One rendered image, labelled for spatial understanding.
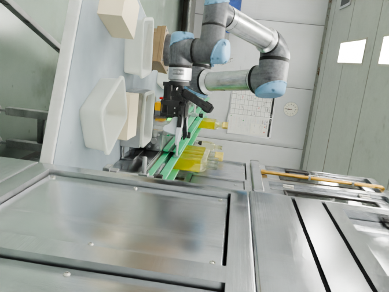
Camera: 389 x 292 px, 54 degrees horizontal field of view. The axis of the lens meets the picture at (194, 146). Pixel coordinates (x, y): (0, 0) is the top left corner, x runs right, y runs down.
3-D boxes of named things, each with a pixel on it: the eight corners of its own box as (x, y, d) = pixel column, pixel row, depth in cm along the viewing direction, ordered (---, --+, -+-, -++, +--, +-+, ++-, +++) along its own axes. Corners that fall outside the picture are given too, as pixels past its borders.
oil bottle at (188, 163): (160, 167, 178) (205, 173, 176) (161, 156, 177) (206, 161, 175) (162, 164, 184) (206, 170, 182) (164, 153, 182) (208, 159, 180)
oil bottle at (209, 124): (190, 127, 284) (227, 131, 281) (190, 119, 282) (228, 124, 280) (190, 125, 289) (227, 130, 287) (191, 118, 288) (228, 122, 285)
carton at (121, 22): (103, -25, 113) (128, -22, 113) (118, 4, 129) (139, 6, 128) (96, 13, 112) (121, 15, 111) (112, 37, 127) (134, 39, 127)
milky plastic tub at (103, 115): (70, 108, 105) (101, 112, 104) (98, 69, 122) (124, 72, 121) (80, 155, 116) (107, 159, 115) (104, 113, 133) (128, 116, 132)
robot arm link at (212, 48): (227, 24, 112) (193, 24, 116) (222, 61, 112) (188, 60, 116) (234, 32, 119) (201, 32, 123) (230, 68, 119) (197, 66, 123)
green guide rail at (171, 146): (162, 151, 175) (179, 153, 175) (162, 149, 175) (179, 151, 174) (199, 105, 345) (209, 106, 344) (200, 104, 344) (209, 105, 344)
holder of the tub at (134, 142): (119, 159, 154) (138, 161, 153) (123, 91, 148) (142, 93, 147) (131, 149, 171) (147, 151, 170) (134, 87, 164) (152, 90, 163)
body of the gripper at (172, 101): (164, 116, 129) (167, 80, 127) (189, 119, 128) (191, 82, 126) (159, 118, 121) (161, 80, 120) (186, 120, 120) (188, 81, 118)
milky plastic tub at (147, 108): (121, 146, 153) (142, 149, 152) (124, 90, 147) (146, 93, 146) (132, 137, 169) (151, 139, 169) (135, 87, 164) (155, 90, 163)
